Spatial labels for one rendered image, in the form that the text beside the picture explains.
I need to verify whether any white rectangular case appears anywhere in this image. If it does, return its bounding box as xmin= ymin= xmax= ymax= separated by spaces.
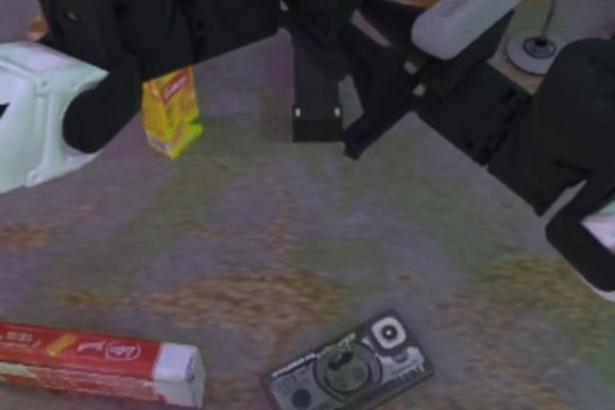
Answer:
xmin=411 ymin=0 xmax=526 ymax=60

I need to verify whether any white desk lamp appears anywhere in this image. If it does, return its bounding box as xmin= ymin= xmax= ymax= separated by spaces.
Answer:
xmin=504 ymin=0 xmax=615 ymax=77

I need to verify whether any yellow snack box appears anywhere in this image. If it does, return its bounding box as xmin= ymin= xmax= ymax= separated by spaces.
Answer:
xmin=140 ymin=66 xmax=204 ymax=160

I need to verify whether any patterned grey-green table cloth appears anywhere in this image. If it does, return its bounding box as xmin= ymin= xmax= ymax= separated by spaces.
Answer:
xmin=0 ymin=0 xmax=615 ymax=410

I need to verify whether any red biscuit box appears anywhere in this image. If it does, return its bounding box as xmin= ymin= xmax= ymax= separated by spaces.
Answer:
xmin=0 ymin=321 xmax=207 ymax=407

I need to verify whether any black camera-print pouch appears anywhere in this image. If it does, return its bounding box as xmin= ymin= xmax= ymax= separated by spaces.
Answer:
xmin=261 ymin=308 xmax=435 ymax=410

